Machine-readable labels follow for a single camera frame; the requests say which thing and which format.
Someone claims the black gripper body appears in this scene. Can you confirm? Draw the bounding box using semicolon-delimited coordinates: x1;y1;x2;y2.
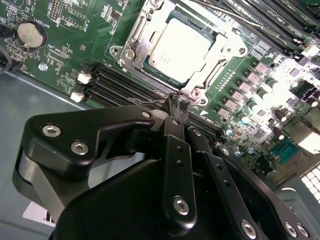
52;156;240;240

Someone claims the silver CPU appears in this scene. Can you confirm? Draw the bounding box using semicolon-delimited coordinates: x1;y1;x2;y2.
144;9;227;86

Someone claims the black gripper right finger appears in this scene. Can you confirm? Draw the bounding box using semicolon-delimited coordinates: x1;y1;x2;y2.
180;100;315;240

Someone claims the metal CPU socket cover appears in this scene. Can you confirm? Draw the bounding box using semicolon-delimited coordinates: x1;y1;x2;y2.
129;0;241;91

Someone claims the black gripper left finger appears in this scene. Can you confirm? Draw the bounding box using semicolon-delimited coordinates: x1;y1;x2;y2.
12;94;199;231

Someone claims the metal wire locking lever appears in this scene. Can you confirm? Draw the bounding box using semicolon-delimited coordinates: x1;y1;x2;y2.
197;0;267;28
126;96;173;106

